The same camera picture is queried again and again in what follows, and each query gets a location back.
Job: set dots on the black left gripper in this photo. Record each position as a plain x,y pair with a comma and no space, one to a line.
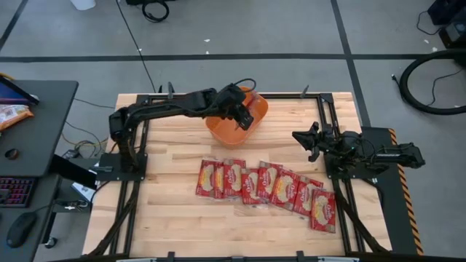
233,100

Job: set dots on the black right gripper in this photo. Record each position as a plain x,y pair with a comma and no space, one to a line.
324,142

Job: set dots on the orange plastic basket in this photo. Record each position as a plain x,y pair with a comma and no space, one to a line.
227,136

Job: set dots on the red items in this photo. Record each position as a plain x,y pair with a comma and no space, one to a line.
285,189

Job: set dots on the red popcorn bag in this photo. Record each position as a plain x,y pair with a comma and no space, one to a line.
205,178
305,196
250,186
219,182
268,180
233,178
323,211

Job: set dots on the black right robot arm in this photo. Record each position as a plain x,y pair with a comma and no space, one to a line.
397,153

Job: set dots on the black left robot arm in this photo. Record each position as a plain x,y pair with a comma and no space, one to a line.
164,107

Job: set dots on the black plate with hazard stripe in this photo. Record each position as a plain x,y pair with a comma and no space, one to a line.
391,203

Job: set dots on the black equipment case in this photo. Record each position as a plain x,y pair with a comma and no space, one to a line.
453,22

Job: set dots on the white bucket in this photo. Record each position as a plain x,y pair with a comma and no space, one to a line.
83,3

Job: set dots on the black desk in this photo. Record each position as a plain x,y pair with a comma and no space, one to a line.
43,127

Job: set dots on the black caster wheel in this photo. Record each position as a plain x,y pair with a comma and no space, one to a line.
51,242

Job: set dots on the laptop with lit screen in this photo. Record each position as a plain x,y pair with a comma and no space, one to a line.
14,94

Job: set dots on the orange snack bag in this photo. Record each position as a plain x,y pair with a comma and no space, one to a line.
12,115

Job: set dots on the small black round object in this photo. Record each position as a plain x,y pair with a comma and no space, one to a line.
12,154

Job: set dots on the black keyboard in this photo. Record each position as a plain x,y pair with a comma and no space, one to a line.
16,191

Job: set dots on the black computer mouse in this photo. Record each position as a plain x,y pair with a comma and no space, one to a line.
21,229

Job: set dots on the black frame clamp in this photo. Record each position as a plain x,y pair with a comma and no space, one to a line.
170,256
300,256

